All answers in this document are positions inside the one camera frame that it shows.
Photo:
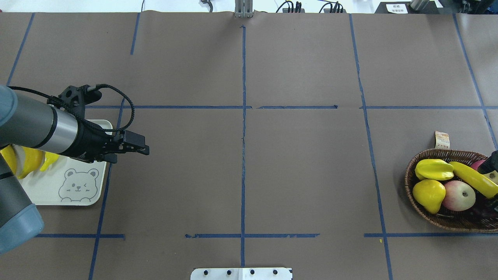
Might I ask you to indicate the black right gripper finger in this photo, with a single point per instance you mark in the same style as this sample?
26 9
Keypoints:
492 204
490 164

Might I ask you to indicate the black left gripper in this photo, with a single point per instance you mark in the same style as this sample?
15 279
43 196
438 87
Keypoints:
88 142

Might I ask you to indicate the yellow banana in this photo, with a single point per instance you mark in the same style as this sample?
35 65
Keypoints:
9 156
476 180
33 161
50 159

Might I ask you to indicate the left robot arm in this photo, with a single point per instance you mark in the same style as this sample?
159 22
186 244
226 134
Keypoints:
28 121

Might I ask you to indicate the brown wicker basket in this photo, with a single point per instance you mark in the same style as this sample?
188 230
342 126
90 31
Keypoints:
445 218

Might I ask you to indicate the dark purple fruit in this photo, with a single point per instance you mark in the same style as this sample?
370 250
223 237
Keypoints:
482 208

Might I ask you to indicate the red pink apple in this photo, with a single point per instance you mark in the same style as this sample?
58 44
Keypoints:
476 164

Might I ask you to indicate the paper price tag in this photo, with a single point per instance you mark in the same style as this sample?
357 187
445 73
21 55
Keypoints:
442 140

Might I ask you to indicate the yellow starfruit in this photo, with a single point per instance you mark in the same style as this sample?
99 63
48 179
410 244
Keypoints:
435 169

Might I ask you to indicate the white rectangular bear tray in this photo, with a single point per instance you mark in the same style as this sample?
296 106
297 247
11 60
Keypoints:
65 181

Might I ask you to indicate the yellow lemon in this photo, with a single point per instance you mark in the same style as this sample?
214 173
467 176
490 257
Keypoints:
430 194

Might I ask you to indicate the aluminium frame post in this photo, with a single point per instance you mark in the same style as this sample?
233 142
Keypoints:
244 9

